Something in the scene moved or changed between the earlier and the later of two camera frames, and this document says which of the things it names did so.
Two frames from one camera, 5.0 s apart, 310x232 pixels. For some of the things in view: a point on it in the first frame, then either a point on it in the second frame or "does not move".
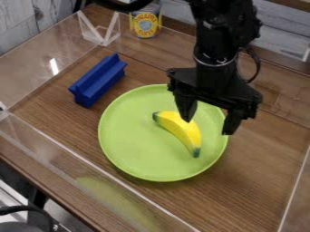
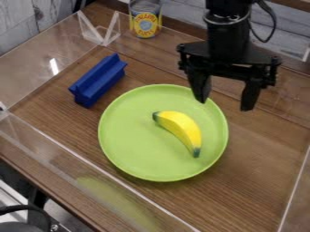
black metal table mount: (41, 222) does not move
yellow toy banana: (189, 130) does not move
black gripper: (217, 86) to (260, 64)
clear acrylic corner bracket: (100, 34) does not move
